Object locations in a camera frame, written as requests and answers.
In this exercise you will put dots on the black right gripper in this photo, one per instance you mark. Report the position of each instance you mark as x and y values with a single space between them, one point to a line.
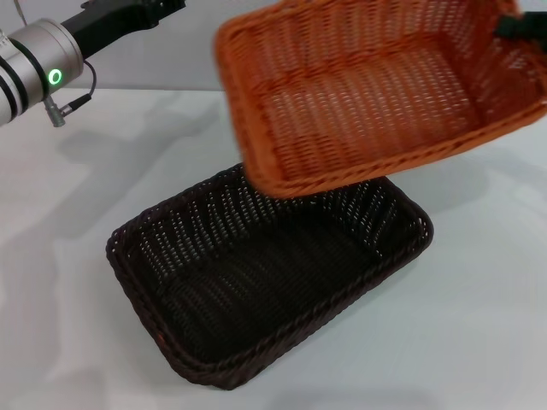
537 26

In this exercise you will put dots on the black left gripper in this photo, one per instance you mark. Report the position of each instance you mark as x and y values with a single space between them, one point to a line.
111 23

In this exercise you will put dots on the orange woven basket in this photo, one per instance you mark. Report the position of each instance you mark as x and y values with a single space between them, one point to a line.
363 94

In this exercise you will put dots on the dark brown woven basket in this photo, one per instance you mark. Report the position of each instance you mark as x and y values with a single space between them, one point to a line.
265 277

